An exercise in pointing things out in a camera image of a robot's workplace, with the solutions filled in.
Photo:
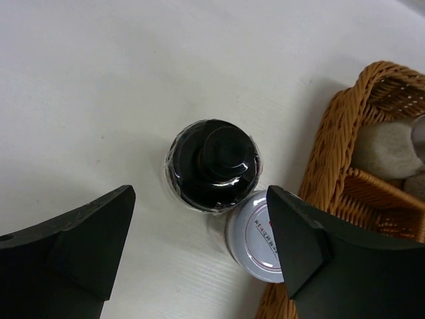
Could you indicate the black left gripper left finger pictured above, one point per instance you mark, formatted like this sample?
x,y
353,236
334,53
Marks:
x,y
66,266

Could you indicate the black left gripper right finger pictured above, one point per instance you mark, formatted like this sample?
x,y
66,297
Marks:
x,y
333,269

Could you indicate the black knob cap bottle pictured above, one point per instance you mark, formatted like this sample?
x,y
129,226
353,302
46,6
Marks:
x,y
212,166

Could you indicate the brown wicker divided basket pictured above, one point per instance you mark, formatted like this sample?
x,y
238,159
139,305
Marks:
x,y
383,92

